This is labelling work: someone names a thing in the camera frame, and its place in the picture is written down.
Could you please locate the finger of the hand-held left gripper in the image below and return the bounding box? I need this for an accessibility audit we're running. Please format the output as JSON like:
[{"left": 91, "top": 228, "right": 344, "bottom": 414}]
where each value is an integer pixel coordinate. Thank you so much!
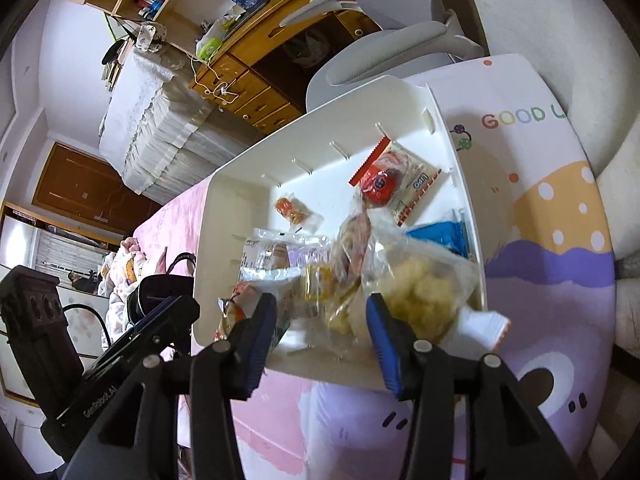
[
  {"left": 129, "top": 296, "right": 185, "bottom": 337},
  {"left": 82, "top": 297, "right": 202, "bottom": 387}
]

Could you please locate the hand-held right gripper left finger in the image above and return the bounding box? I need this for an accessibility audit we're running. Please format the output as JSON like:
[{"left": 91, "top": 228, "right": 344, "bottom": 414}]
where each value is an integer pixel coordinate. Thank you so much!
[{"left": 64, "top": 291, "right": 279, "bottom": 480}]

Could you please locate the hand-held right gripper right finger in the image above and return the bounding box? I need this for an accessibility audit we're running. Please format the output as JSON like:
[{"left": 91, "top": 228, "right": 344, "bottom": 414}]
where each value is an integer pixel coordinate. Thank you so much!
[{"left": 365, "top": 292, "right": 576, "bottom": 480}]

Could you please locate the red-striped clear snack packet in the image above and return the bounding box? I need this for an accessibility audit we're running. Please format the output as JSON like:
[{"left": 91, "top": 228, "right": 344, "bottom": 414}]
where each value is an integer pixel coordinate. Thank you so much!
[{"left": 215, "top": 281, "right": 261, "bottom": 346}]

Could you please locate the white red snack packet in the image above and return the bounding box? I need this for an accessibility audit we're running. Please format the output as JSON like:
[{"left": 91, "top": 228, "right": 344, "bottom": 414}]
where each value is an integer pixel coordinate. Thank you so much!
[{"left": 239, "top": 264, "right": 313, "bottom": 321}]

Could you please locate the pale cracker clear packet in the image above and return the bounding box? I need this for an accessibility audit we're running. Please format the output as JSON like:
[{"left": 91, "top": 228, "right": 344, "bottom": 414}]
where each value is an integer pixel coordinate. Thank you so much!
[{"left": 359, "top": 207, "right": 482, "bottom": 347}]

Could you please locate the yellow snack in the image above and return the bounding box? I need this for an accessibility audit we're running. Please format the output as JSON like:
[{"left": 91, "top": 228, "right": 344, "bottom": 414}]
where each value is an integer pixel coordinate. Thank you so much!
[{"left": 304, "top": 261, "right": 365, "bottom": 317}]

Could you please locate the brown white snack packet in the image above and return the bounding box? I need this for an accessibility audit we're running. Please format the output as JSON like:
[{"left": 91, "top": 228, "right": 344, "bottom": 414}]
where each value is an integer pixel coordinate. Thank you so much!
[{"left": 241, "top": 239, "right": 292, "bottom": 275}]

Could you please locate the clear purple-print cake packet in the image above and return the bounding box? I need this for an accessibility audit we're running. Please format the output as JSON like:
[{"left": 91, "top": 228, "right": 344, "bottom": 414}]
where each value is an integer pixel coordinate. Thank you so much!
[{"left": 250, "top": 227, "right": 351, "bottom": 273}]

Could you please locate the clear nut bar packet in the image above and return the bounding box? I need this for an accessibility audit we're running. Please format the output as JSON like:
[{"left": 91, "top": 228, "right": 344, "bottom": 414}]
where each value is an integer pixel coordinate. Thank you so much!
[{"left": 334, "top": 209, "right": 375, "bottom": 288}]

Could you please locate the white crinkly snack bag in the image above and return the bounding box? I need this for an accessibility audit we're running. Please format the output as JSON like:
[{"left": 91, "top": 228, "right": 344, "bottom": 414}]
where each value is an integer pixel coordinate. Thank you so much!
[{"left": 457, "top": 309, "right": 512, "bottom": 351}]

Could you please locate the blue-ended cookie packet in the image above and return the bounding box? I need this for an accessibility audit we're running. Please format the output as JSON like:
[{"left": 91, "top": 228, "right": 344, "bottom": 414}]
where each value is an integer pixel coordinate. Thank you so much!
[{"left": 406, "top": 220, "right": 475, "bottom": 262}]

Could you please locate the small orange snack packet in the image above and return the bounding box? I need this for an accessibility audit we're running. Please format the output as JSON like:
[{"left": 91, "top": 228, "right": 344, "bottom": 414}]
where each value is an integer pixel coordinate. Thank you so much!
[{"left": 273, "top": 194, "right": 325, "bottom": 235}]

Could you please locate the red-edged white snack packet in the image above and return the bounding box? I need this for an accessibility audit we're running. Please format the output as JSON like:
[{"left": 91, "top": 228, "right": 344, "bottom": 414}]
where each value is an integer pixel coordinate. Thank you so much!
[{"left": 349, "top": 136, "right": 444, "bottom": 227}]

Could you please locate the white storage box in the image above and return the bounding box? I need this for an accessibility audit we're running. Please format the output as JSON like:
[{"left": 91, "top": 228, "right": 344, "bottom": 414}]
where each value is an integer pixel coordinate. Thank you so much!
[{"left": 191, "top": 74, "right": 490, "bottom": 392}]

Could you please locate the white fluffy patterned cloth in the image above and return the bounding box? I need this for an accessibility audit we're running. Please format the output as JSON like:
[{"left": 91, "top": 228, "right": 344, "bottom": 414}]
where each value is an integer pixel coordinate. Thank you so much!
[{"left": 96, "top": 236, "right": 151, "bottom": 348}]

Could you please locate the pink blanket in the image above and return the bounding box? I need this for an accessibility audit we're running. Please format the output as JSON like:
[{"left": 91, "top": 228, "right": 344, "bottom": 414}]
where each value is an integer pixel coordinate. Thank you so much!
[{"left": 131, "top": 180, "right": 213, "bottom": 281}]

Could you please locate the wooden door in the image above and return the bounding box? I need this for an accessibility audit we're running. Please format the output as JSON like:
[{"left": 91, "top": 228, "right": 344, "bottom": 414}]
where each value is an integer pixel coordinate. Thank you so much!
[{"left": 31, "top": 141, "right": 162, "bottom": 235}]

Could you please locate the cartoon printed table cover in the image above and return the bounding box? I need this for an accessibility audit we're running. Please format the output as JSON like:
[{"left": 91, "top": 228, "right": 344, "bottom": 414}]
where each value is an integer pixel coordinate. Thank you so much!
[{"left": 220, "top": 52, "right": 618, "bottom": 480}]

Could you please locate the white lace cloth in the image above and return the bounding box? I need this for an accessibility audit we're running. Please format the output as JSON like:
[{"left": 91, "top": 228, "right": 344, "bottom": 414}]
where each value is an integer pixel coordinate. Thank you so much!
[{"left": 97, "top": 49, "right": 263, "bottom": 196}]

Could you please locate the wooden desk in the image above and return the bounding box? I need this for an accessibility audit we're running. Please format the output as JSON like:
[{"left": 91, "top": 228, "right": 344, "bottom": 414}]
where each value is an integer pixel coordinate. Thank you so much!
[{"left": 189, "top": 0, "right": 386, "bottom": 136}]

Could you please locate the green packet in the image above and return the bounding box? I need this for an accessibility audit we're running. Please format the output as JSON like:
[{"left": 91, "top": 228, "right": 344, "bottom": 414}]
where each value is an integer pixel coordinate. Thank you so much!
[{"left": 195, "top": 32, "right": 227, "bottom": 65}]

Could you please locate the white patterned pouch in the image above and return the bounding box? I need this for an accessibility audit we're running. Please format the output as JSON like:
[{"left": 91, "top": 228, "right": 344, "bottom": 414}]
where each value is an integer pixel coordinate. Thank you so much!
[{"left": 135, "top": 22, "right": 168, "bottom": 53}]

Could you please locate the black bin bag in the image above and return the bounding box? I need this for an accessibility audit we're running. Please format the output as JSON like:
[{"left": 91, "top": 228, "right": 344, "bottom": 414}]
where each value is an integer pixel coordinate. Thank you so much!
[{"left": 284, "top": 29, "right": 332, "bottom": 68}]

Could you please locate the black strap bag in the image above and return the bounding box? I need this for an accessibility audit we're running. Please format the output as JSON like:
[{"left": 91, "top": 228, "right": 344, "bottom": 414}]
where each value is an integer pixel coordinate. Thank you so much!
[{"left": 125, "top": 251, "right": 197, "bottom": 333}]

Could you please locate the white cable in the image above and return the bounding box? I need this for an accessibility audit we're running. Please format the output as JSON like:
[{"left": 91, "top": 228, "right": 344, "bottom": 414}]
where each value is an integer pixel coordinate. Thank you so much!
[{"left": 189, "top": 52, "right": 240, "bottom": 108}]

